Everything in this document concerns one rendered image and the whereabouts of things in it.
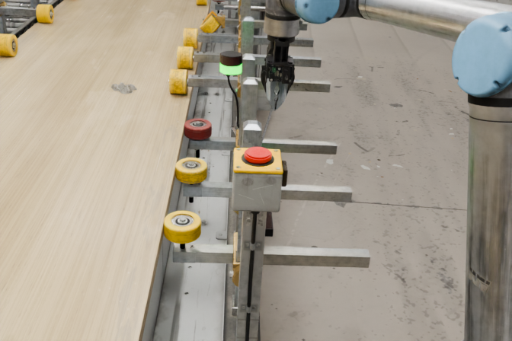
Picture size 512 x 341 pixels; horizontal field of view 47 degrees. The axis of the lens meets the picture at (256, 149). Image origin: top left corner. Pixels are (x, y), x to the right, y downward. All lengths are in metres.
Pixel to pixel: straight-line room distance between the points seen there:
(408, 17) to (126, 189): 0.73
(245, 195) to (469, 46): 0.39
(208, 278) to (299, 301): 0.95
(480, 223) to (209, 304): 0.75
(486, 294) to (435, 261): 1.83
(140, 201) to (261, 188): 0.56
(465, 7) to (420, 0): 0.12
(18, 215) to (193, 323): 0.47
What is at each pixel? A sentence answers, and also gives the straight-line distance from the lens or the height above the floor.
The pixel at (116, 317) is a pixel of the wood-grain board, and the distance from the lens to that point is 1.06.
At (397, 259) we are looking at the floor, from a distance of 2.79.
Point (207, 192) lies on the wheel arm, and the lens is 1.50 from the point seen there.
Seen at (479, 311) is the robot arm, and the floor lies 0.98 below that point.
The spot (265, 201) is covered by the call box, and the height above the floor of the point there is 1.17.
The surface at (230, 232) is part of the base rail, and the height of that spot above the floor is 0.70.
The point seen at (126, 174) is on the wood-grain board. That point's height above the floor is 0.90.
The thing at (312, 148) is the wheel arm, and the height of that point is 0.85.
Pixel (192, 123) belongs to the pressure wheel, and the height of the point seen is 0.91.
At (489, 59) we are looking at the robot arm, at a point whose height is 1.37.
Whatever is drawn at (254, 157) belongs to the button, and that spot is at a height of 1.23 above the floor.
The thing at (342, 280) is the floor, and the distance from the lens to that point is 2.60.
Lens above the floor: 1.62
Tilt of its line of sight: 27 degrees down
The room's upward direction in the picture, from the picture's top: 4 degrees clockwise
